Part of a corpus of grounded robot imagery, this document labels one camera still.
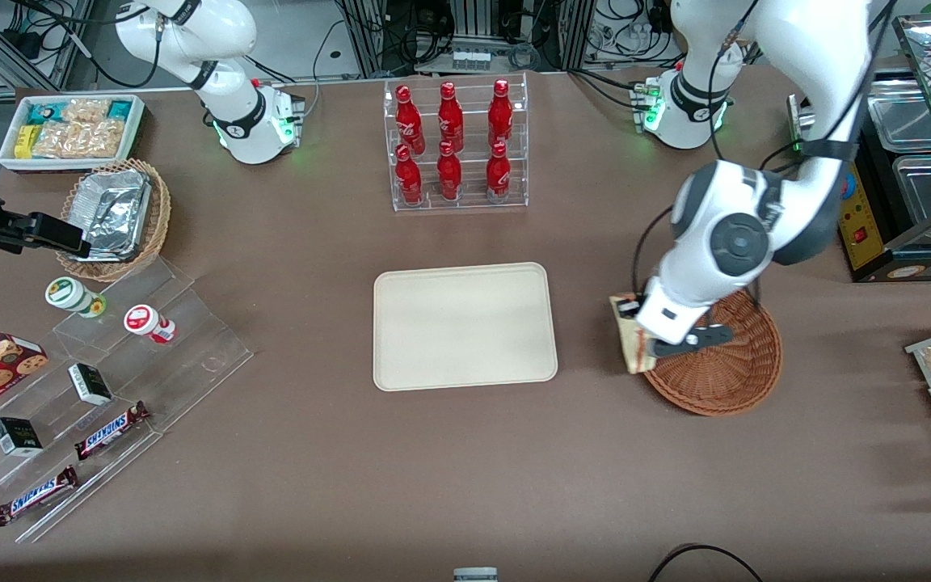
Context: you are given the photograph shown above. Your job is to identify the red lid yogurt bottle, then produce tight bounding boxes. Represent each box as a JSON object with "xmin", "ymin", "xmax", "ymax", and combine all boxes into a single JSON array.
[{"xmin": 123, "ymin": 303, "xmax": 178, "ymax": 346}]

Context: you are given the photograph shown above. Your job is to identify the clear acrylic bottle rack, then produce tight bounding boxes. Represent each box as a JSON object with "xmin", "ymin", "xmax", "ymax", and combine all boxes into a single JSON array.
[{"xmin": 382, "ymin": 72, "xmax": 530, "ymax": 213}]

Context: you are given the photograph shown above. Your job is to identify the triangular sandwich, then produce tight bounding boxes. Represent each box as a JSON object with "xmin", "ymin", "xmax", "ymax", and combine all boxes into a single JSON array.
[{"xmin": 609, "ymin": 294, "xmax": 662, "ymax": 375}]

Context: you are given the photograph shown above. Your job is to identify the black food warmer cabinet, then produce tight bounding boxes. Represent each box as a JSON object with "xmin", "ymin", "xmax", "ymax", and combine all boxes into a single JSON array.
[{"xmin": 787, "ymin": 12, "xmax": 931, "ymax": 285}]

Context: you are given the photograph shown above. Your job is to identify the small black carton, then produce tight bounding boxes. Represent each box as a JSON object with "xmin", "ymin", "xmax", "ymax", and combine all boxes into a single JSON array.
[
  {"xmin": 0, "ymin": 416, "xmax": 44, "ymax": 458},
  {"xmin": 67, "ymin": 362, "xmax": 114, "ymax": 407}
]

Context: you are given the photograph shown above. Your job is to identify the white rectangular snack bin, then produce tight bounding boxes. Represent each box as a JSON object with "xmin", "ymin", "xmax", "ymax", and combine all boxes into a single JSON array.
[{"xmin": 0, "ymin": 94, "xmax": 148, "ymax": 175}]

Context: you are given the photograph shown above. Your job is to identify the clear bag of crackers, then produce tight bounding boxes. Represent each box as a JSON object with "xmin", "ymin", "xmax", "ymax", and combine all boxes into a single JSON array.
[
  {"xmin": 32, "ymin": 121, "xmax": 80, "ymax": 160},
  {"xmin": 61, "ymin": 97, "xmax": 113, "ymax": 125},
  {"xmin": 74, "ymin": 119, "xmax": 126, "ymax": 159}
]

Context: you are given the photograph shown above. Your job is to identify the white power strip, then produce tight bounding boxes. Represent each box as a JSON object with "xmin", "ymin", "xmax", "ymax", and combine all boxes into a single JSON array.
[{"xmin": 449, "ymin": 49, "xmax": 495, "ymax": 73}]

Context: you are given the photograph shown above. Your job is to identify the green lid yogurt bottle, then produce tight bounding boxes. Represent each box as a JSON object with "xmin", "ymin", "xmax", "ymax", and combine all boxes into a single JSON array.
[{"xmin": 44, "ymin": 276, "xmax": 108, "ymax": 320}]

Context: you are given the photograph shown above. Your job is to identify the brown round wicker basket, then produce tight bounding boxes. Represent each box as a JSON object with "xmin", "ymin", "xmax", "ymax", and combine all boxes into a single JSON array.
[{"xmin": 642, "ymin": 287, "xmax": 783, "ymax": 418}]

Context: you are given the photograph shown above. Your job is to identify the aluminium frame rack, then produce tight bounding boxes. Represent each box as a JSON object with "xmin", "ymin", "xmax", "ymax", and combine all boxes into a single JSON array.
[{"xmin": 339, "ymin": 0, "xmax": 596, "ymax": 78}]

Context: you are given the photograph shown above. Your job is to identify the tan wicker basket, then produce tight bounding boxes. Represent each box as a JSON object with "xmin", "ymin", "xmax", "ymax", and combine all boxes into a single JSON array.
[{"xmin": 55, "ymin": 158, "xmax": 173, "ymax": 283}]

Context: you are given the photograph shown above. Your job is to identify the stacked aluminium foil containers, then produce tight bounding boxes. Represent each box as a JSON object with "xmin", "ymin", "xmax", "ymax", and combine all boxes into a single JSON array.
[{"xmin": 69, "ymin": 168, "xmax": 154, "ymax": 262}]

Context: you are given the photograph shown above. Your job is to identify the beige plastic serving tray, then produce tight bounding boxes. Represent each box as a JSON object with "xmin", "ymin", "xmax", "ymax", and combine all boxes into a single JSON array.
[{"xmin": 373, "ymin": 261, "xmax": 559, "ymax": 393}]

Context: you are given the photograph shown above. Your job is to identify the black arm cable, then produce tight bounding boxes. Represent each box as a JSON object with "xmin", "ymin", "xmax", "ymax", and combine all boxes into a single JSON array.
[{"xmin": 631, "ymin": 0, "xmax": 903, "ymax": 300}]

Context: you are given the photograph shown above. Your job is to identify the clear acrylic stepped shelf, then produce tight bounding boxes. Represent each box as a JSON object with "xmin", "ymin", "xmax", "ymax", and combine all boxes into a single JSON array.
[{"xmin": 0, "ymin": 256, "xmax": 255, "ymax": 545}]

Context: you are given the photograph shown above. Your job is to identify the red cola bottle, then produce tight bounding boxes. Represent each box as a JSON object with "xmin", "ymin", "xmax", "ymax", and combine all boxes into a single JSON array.
[
  {"xmin": 394, "ymin": 84, "xmax": 427, "ymax": 155},
  {"xmin": 487, "ymin": 78, "xmax": 515, "ymax": 150},
  {"xmin": 485, "ymin": 141, "xmax": 513, "ymax": 204},
  {"xmin": 436, "ymin": 141, "xmax": 464, "ymax": 202},
  {"xmin": 436, "ymin": 81, "xmax": 466, "ymax": 154},
  {"xmin": 394, "ymin": 144, "xmax": 424, "ymax": 206}
]

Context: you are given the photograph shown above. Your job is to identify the Snickers chocolate bar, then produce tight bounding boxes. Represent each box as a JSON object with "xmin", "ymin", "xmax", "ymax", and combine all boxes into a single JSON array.
[
  {"xmin": 0, "ymin": 465, "xmax": 81, "ymax": 528},
  {"xmin": 73, "ymin": 400, "xmax": 152, "ymax": 462}
]

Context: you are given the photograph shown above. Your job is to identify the black floor cable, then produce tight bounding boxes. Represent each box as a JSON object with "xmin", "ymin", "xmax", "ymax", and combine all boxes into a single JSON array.
[{"xmin": 647, "ymin": 544, "xmax": 766, "ymax": 582}]

